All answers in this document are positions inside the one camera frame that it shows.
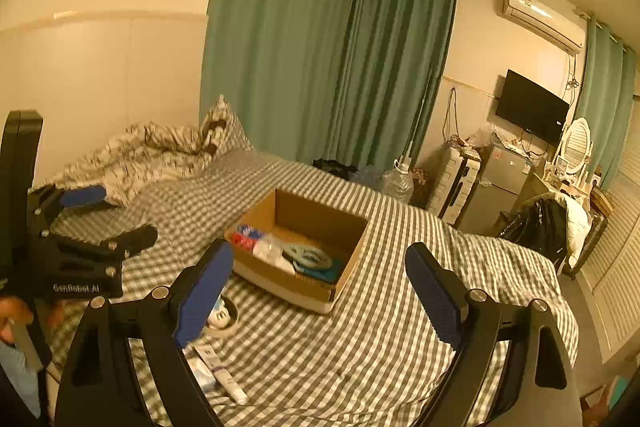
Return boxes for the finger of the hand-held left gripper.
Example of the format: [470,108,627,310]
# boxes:
[50,225,159,267]
[27,184,121,220]

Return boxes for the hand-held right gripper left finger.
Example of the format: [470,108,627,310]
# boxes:
[54,238,236,427]

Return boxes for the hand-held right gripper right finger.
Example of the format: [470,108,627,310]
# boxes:
[404,242,585,427]

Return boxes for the person's left forearm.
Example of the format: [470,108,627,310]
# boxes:
[0,343,42,417]

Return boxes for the person's left hand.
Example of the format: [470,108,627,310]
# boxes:
[0,297,34,346]

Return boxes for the white round container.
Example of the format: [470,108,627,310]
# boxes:
[205,294,241,336]

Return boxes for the red and white packet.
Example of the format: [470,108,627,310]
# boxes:
[232,223,266,251]

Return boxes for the small white carton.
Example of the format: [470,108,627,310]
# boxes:
[182,348,219,392]

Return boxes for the patterned blanket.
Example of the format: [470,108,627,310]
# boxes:
[35,122,223,208]

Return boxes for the white plastic bag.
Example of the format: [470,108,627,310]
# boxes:
[252,234,297,276]

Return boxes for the white tube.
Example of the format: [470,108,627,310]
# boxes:
[196,344,250,406]

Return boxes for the bed with checked sheet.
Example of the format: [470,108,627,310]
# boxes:
[30,149,581,427]

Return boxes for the brown cardboard box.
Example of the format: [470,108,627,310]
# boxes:
[224,188,371,314]

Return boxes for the clear water bottle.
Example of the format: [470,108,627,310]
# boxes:
[382,159,415,206]

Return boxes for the black garbage bag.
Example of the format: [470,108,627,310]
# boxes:
[498,197,569,261]

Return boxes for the grey fridge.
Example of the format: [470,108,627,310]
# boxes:
[452,142,534,238]

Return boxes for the clear plastic bag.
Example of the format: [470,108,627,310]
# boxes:
[350,166,389,194]

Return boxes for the patterned pillow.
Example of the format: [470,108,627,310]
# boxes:
[200,94,254,156]

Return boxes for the dressing table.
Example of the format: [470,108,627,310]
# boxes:
[520,171,612,212]

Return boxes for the white jacket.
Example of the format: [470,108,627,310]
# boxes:
[564,194,594,261]

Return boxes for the black clothing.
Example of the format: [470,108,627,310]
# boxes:
[312,158,359,180]

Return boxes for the white louvred door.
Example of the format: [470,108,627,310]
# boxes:
[580,172,640,360]

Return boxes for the white oval mirror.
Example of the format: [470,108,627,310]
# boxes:
[558,117,595,180]

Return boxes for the black television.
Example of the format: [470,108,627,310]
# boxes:
[495,69,571,147]

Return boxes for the green curtain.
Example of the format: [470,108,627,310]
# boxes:
[199,0,370,166]
[571,14,639,190]
[327,0,462,174]

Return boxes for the white air conditioner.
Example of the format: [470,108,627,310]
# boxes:
[501,0,587,54]

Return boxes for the light blue coiled cable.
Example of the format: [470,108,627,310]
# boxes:
[282,243,334,273]

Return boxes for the wall cables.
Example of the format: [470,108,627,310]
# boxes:
[442,87,459,144]

